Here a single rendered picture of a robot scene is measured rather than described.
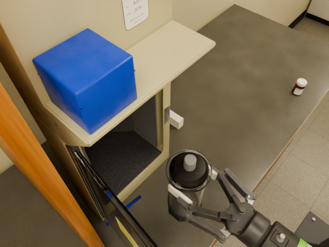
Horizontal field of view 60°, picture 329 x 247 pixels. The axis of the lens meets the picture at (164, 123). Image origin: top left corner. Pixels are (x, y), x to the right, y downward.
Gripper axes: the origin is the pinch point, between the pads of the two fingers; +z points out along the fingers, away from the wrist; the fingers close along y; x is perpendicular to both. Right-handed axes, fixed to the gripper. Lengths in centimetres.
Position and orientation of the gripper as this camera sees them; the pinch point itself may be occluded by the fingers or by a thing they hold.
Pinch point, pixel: (189, 179)
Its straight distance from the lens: 71.5
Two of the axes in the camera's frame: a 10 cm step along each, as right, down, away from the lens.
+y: -6.7, 5.9, -4.5
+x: 0.0, 6.1, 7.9
